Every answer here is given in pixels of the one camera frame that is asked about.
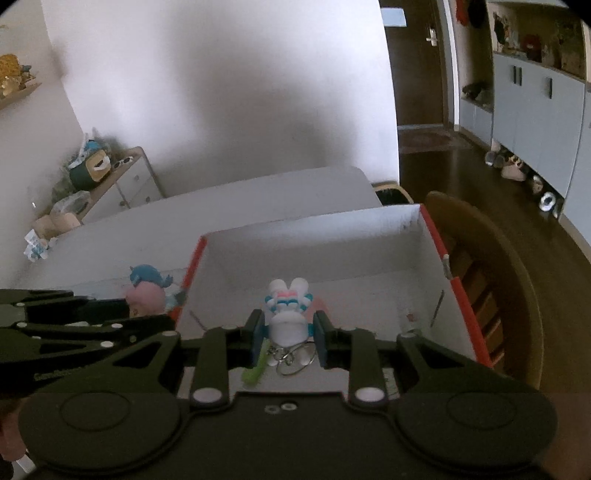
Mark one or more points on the clear plastic bag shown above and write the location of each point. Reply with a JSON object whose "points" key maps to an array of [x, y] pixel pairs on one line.
{"points": [[69, 203]]}

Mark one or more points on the grey wall cabinet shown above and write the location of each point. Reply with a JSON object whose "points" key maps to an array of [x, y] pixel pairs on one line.
{"points": [[540, 115]]}

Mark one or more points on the green plastic stick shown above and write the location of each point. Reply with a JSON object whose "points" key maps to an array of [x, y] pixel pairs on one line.
{"points": [[255, 371]]}

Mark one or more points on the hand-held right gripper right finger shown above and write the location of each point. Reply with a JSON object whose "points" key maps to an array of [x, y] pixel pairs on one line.
{"points": [[324, 341]]}

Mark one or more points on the white sunglasses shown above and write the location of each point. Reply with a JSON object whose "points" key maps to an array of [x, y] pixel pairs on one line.
{"points": [[122, 162]]}

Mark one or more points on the white and black shoe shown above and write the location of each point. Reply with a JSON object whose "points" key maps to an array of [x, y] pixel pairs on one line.
{"points": [[548, 201]]}

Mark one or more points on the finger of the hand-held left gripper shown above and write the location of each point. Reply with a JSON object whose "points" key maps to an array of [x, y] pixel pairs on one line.
{"points": [[55, 307], [87, 334]]}

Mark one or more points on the brown cardboard box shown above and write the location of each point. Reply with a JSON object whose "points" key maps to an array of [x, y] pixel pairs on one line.
{"points": [[57, 224]]}

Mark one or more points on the wooden chair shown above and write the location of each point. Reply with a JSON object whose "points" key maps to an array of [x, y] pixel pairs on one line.
{"points": [[392, 193], [498, 286]]}

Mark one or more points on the wooden wall shelf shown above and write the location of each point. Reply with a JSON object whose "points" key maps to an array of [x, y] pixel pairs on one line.
{"points": [[18, 94]]}

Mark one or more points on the pink and blue plush toy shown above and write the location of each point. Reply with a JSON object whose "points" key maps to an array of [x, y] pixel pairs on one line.
{"points": [[147, 293]]}

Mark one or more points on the brown door mat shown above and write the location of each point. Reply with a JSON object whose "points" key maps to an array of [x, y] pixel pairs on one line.
{"points": [[431, 140]]}

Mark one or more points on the dark brown door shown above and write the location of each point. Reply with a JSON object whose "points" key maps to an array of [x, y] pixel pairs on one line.
{"points": [[418, 69]]}

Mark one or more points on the white wooden side cabinet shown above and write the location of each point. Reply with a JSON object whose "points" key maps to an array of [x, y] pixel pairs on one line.
{"points": [[129, 189]]}

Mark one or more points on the green tissue box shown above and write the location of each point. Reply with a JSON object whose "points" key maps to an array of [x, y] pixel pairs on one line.
{"points": [[90, 166]]}

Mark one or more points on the paper note on door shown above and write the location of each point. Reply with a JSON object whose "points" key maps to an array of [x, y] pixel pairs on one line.
{"points": [[392, 18]]}

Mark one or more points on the beige slippers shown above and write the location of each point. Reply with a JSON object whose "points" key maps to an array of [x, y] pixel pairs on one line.
{"points": [[512, 170]]}

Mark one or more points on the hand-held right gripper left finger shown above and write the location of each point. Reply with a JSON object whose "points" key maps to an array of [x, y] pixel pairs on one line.
{"points": [[254, 339]]}

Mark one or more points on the red cardboard shoe box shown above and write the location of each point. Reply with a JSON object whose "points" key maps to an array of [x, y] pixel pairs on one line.
{"points": [[360, 258]]}

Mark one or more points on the person's left hand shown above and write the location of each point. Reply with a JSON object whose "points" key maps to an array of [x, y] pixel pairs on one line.
{"points": [[11, 429]]}

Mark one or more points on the golden ornament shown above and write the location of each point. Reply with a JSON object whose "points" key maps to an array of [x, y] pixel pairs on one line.
{"points": [[10, 71]]}

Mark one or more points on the white and blue packets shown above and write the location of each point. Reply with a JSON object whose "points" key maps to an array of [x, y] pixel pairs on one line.
{"points": [[39, 247]]}

